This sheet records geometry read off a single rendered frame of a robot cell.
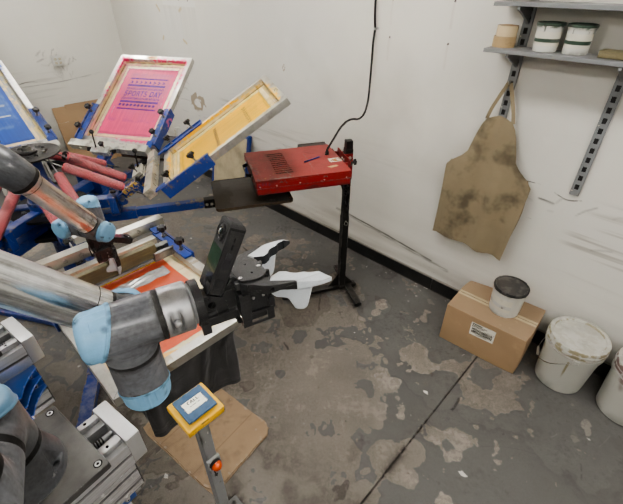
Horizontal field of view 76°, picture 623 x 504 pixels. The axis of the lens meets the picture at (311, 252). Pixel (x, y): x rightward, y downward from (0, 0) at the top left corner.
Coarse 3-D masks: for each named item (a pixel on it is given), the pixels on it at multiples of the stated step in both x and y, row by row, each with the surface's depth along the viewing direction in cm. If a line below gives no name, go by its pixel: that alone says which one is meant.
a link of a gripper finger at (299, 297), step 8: (280, 272) 61; (288, 272) 60; (304, 272) 60; (312, 272) 60; (320, 272) 60; (272, 280) 59; (296, 280) 58; (304, 280) 59; (312, 280) 59; (320, 280) 59; (328, 280) 60; (304, 288) 60; (280, 296) 61; (288, 296) 61; (296, 296) 61; (304, 296) 61; (296, 304) 61; (304, 304) 61
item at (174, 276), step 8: (152, 264) 184; (160, 264) 184; (168, 264) 184; (136, 272) 179; (144, 272) 179; (176, 272) 179; (128, 280) 174; (160, 280) 174; (168, 280) 174; (176, 280) 174; (184, 280) 174; (136, 288) 170; (144, 288) 170; (152, 288) 170; (200, 328) 151; (184, 336) 148
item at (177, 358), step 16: (144, 240) 194; (176, 256) 187; (192, 256) 183; (64, 272) 173; (80, 272) 176; (208, 336) 143; (224, 336) 148; (176, 352) 137; (192, 352) 139; (96, 368) 131; (112, 384) 126; (112, 400) 124
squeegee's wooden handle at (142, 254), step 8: (144, 248) 176; (152, 248) 179; (120, 256) 171; (128, 256) 172; (136, 256) 175; (144, 256) 178; (152, 256) 181; (104, 264) 167; (128, 264) 174; (136, 264) 176; (88, 272) 162; (96, 272) 164; (104, 272) 167; (112, 272) 170; (88, 280) 163; (96, 280) 166
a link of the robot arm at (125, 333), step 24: (96, 312) 52; (120, 312) 53; (144, 312) 53; (96, 336) 51; (120, 336) 52; (144, 336) 54; (168, 336) 56; (96, 360) 52; (120, 360) 54; (144, 360) 56
